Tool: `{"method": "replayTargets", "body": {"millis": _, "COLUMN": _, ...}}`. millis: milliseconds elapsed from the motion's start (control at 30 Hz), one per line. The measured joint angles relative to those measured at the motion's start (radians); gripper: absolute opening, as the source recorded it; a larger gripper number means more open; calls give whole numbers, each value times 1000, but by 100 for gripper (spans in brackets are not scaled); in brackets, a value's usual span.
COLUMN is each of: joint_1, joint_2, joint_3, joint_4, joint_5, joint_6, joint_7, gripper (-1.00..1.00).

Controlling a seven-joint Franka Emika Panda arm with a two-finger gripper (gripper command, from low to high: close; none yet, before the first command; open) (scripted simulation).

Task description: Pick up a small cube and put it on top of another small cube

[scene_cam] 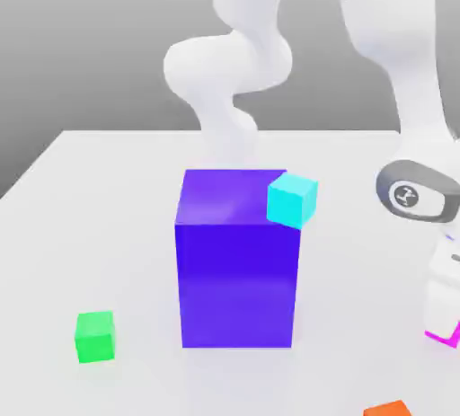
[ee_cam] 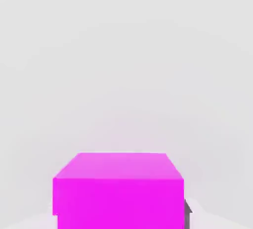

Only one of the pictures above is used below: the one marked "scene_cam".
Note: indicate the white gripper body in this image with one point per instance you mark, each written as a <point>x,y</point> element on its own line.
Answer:
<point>445,268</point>

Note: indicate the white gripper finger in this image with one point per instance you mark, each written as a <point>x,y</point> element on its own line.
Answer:
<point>440,304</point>

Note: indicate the small magenta cube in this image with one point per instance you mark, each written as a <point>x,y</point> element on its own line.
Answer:
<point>445,342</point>

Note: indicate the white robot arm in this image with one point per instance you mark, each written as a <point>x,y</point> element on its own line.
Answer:
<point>391,46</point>

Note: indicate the small orange cube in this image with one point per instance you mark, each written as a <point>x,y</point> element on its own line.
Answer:
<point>390,409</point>

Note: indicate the small cyan cube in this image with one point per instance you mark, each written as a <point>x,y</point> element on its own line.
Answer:
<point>289,202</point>

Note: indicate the small green cube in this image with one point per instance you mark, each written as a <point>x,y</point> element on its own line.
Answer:
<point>94,338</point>

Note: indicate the large purple box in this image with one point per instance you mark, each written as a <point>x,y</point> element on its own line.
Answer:
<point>237,286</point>

